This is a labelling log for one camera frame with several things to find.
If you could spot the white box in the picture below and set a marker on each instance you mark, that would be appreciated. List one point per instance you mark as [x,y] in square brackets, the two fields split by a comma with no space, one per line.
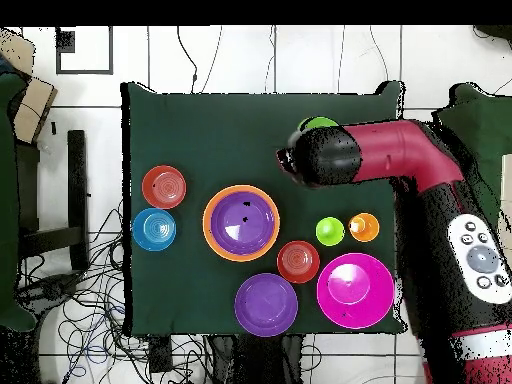
[507,180]

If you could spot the large orange bowl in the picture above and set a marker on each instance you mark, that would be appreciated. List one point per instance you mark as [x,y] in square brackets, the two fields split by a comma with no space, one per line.
[206,228]

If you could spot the small red bowl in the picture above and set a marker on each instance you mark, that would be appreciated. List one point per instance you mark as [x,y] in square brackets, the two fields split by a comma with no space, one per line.
[298,262]
[164,186]

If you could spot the large pink bowl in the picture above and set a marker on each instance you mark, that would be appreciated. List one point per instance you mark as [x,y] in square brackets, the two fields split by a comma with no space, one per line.
[356,292]

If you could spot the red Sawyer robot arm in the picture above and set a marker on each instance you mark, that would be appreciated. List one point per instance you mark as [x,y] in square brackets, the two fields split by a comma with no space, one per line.
[400,152]

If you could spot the cardboard box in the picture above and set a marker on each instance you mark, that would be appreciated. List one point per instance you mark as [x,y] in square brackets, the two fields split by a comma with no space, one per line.
[34,108]
[18,50]

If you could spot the black stand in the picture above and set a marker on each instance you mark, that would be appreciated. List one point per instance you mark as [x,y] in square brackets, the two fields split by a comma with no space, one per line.
[76,180]

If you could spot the dark green tablecloth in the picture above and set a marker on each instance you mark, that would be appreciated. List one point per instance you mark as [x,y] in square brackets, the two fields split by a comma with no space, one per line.
[480,120]
[8,200]
[224,132]

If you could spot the black power adapter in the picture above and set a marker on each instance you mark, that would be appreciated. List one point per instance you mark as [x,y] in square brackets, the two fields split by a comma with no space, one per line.
[160,356]

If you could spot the orange cup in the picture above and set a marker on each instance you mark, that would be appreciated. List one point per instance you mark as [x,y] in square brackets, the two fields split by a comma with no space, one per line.
[368,230]

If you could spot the small green bowl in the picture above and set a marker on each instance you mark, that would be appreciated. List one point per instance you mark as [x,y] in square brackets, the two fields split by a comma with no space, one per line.
[318,122]

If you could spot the small blue bowl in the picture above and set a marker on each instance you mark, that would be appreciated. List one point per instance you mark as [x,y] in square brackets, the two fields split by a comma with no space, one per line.
[154,229]

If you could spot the grey floor stand base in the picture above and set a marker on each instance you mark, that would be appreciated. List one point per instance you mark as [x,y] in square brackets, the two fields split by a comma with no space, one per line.
[52,288]

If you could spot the black floor frame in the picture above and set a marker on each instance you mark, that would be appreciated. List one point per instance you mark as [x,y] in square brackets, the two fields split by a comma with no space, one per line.
[65,42]

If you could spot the green cup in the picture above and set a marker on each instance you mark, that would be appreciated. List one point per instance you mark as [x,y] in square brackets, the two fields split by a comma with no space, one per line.
[330,232]

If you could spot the purple bowl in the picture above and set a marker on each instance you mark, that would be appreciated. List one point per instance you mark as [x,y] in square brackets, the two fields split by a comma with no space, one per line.
[242,224]
[266,304]

